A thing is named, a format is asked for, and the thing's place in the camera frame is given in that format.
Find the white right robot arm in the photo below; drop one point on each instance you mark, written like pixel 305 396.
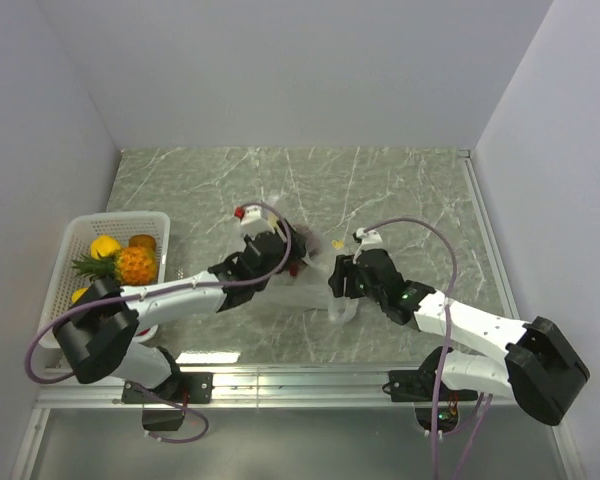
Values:
pixel 532 363

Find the red grape bunch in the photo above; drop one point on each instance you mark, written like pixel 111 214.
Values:
pixel 294 269

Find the clear plastic bag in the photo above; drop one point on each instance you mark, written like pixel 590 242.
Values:
pixel 310 289

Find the white plastic basket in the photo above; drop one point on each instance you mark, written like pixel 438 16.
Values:
pixel 77 239

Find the orange fruit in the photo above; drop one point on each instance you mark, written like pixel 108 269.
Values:
pixel 132 266

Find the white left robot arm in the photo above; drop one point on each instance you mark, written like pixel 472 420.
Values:
pixel 97 338

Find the aluminium mounting rail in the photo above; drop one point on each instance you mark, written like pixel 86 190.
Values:
pixel 249 386

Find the purple fruit in bag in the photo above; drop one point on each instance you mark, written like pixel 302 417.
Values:
pixel 310 242

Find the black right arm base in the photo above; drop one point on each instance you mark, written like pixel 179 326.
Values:
pixel 416 388

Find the yellow bell pepper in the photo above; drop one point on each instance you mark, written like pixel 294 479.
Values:
pixel 104 246

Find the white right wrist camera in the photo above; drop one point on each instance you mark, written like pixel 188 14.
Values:
pixel 368 239

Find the yellow banana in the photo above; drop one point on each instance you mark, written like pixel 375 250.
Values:
pixel 78 294

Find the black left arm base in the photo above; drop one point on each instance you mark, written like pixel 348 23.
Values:
pixel 165 408

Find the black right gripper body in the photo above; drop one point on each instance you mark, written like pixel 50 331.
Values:
pixel 355 284

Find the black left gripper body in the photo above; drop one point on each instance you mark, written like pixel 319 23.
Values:
pixel 297 251

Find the aluminium side rail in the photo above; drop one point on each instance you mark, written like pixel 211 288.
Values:
pixel 493 253

